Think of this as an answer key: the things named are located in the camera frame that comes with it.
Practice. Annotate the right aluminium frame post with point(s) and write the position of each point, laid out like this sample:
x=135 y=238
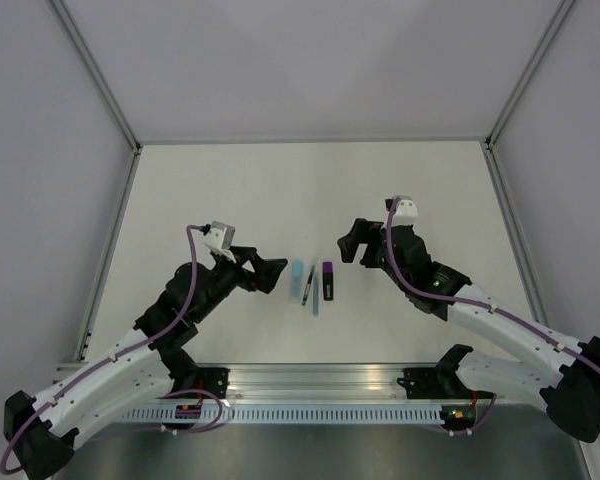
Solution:
x=540 y=52

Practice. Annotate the aluminium frame post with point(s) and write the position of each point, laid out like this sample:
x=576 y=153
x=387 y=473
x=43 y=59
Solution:
x=540 y=52
x=76 y=39

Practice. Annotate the left aluminium frame post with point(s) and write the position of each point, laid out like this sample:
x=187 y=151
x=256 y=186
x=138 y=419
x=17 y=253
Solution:
x=76 y=39

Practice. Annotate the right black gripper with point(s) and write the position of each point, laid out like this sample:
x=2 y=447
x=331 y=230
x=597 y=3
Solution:
x=363 y=232

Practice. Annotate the light blue highlighter body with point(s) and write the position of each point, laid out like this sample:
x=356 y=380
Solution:
x=296 y=289

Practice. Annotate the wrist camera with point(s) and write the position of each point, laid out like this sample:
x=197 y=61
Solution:
x=402 y=209
x=218 y=239

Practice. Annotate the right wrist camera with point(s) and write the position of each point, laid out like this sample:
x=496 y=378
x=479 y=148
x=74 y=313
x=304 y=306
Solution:
x=402 y=209

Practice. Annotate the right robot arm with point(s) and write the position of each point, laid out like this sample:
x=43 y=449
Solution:
x=555 y=373

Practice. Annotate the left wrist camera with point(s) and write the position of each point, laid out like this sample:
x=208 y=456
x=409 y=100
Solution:
x=218 y=239

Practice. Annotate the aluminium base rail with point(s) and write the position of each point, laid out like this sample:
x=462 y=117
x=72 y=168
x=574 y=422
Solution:
x=317 y=382

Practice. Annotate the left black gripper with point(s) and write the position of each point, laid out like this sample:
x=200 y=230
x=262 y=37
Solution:
x=267 y=271

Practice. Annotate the purple black highlighter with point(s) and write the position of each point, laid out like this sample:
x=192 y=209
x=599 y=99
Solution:
x=328 y=286

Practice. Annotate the light blue highlighter cap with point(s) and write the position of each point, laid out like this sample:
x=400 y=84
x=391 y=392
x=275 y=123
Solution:
x=297 y=268

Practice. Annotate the transparent blue pen cap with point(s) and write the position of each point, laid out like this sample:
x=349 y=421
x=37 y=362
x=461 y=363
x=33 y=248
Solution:
x=317 y=277

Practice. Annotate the slotted cable duct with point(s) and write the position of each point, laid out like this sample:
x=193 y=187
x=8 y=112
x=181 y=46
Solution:
x=330 y=414

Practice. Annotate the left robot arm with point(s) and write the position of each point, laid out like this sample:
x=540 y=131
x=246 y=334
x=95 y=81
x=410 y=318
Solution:
x=44 y=430

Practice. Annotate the green pen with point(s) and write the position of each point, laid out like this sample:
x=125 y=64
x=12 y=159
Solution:
x=308 y=286

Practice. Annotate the blue pen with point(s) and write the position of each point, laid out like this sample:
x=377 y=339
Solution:
x=316 y=296

